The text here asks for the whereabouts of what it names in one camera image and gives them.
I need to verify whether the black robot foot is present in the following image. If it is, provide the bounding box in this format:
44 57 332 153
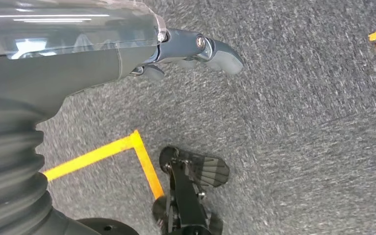
151 146 231 235

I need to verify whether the black round robot plate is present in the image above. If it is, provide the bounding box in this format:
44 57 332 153
76 218 141 235

